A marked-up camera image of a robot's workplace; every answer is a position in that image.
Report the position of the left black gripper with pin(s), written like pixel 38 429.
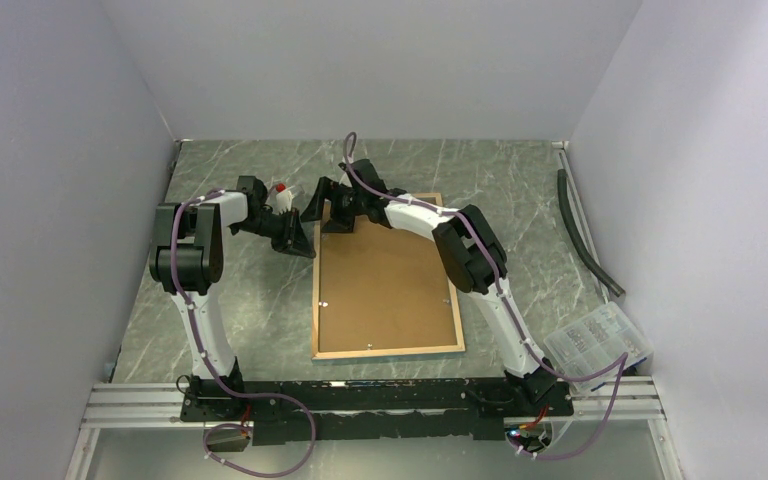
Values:
pixel 294 238

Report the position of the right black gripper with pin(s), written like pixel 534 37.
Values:
pixel 329 190

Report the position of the blue wooden picture frame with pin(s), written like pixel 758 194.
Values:
pixel 318 298

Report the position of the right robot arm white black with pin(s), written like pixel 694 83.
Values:
pixel 471 254

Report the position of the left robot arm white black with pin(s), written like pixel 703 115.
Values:
pixel 187 260

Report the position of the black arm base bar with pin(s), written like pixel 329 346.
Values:
pixel 481 408

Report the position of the clear plastic screw box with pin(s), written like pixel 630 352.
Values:
pixel 595 341

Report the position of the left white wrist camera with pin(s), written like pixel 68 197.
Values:
pixel 284 196

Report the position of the aluminium extrusion rail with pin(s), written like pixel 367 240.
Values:
pixel 159 405

